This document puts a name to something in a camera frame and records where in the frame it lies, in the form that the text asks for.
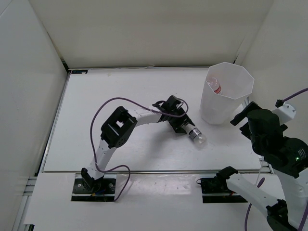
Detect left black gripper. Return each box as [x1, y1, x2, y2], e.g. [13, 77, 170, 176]
[167, 106, 193, 133]

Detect small black-capped plastic bottle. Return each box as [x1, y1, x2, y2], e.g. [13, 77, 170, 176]
[183, 124, 206, 148]

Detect red-labelled clear plastic bottle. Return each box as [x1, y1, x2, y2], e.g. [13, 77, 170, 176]
[206, 76, 222, 94]

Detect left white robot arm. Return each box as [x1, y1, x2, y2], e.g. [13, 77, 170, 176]
[81, 95, 200, 193]

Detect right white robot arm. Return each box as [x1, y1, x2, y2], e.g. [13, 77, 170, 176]
[216, 102, 308, 231]

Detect white octagonal plastic bin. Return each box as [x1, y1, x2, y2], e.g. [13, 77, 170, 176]
[200, 62, 254, 125]

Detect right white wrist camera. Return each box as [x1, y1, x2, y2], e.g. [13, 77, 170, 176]
[271, 100, 296, 125]

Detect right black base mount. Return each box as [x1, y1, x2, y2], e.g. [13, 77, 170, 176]
[196, 177, 247, 204]

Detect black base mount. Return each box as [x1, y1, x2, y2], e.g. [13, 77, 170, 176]
[196, 177, 247, 204]
[71, 174, 116, 202]

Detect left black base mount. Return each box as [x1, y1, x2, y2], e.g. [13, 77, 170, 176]
[71, 174, 116, 202]

